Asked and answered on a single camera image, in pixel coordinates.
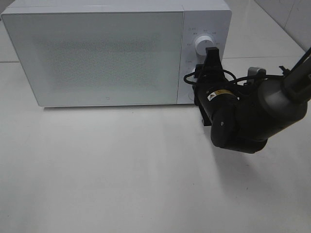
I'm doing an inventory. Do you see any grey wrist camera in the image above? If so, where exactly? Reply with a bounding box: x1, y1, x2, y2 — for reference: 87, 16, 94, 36
244, 67, 266, 85

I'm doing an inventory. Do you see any white microwave door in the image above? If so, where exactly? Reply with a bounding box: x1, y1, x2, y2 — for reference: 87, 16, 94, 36
3, 12, 183, 107

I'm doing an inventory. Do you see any round white door button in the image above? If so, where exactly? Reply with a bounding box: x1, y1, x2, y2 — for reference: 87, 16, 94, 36
188, 91, 194, 101

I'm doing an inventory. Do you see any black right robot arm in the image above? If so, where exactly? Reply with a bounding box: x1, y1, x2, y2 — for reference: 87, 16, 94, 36
192, 47, 311, 153

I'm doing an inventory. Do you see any white microwave oven body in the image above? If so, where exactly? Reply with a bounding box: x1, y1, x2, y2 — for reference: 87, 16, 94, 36
1, 0, 232, 104

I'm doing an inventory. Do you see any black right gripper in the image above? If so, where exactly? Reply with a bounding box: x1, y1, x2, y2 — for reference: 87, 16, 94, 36
194, 47, 228, 126

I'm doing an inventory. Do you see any upper white power knob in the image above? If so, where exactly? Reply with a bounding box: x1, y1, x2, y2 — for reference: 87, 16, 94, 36
195, 35, 215, 56

